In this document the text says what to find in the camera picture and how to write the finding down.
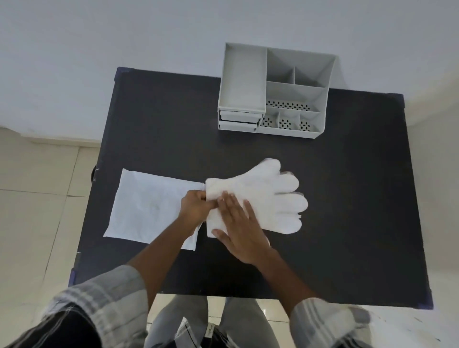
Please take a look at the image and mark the person's right hand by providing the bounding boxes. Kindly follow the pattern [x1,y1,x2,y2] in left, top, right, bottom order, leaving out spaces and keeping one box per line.
[212,191,280,267]

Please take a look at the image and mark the person's left hand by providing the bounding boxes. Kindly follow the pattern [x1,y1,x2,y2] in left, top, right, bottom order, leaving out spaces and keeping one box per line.
[179,190,218,231]

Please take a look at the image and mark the white plastic glove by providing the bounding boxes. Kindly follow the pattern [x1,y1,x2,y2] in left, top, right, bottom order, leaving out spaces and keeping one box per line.
[205,158,309,239]

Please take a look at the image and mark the person's left forearm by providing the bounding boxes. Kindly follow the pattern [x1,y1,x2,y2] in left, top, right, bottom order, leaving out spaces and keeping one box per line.
[127,214,201,306]

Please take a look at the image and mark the person's right forearm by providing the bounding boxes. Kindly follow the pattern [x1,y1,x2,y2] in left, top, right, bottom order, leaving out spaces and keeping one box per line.
[255,248,317,310]

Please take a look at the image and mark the white paper sheet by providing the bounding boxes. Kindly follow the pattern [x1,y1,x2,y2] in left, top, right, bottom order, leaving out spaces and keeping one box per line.
[103,168,207,251]

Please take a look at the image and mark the gray organizer drawer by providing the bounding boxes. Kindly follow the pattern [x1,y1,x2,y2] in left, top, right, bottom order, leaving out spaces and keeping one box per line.
[218,120,260,132]
[219,110,265,123]

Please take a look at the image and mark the black table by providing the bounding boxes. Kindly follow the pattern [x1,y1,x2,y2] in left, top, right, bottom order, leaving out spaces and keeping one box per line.
[68,67,434,310]

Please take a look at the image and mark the gray trousers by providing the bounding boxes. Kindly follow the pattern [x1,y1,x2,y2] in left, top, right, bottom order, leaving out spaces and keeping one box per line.
[145,295,281,348]

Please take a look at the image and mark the gray desk organizer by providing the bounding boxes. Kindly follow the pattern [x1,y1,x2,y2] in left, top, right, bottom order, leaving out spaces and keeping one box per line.
[217,42,340,140]

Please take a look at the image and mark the gray plaid shirt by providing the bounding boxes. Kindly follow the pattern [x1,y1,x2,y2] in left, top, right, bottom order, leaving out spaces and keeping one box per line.
[0,265,381,348]

